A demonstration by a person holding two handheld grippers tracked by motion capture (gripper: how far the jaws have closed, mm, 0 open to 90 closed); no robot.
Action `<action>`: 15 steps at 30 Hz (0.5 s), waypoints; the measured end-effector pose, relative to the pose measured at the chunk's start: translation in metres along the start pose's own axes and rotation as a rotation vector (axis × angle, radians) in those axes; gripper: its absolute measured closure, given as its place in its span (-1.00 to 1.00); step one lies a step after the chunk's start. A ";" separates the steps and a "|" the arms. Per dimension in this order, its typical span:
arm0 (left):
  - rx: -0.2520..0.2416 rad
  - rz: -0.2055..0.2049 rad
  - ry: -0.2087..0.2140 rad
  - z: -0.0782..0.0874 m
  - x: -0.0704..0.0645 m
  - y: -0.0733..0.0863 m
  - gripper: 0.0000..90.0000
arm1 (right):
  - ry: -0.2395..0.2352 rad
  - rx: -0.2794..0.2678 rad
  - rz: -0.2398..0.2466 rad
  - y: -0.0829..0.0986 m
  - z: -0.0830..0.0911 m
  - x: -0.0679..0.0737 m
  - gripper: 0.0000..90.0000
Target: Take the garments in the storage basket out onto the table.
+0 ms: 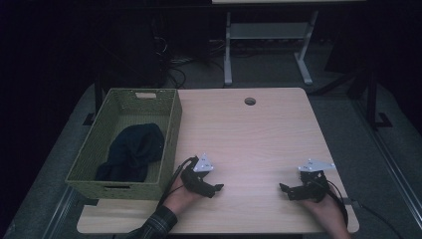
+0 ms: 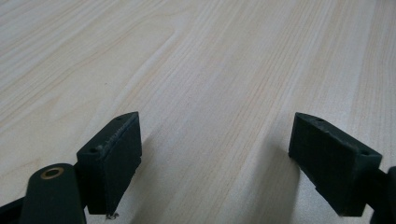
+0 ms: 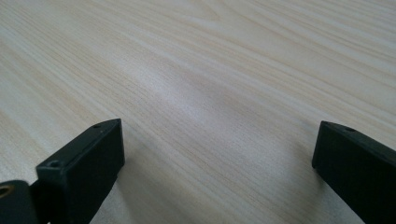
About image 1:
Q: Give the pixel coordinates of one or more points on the dark blue cloth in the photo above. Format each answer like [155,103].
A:
[136,149]

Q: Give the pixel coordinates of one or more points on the green woven basket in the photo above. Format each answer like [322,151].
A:
[99,146]

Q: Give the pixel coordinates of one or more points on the black metal stand with foot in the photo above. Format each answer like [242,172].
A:
[96,99]
[373,99]

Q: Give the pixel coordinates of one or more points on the person's right hand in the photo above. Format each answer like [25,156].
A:
[326,212]

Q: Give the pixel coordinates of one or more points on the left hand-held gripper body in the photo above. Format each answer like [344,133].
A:
[194,177]

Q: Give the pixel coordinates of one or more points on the grey metal stand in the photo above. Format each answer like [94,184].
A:
[268,31]

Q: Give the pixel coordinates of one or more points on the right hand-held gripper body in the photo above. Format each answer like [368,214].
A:
[315,187]

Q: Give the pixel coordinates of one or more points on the person's left hand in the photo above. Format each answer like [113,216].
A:
[180,199]

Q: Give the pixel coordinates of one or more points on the metal floor rail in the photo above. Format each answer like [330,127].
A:
[391,172]
[59,212]

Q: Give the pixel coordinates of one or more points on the grey tape strip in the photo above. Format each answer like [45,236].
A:
[348,201]

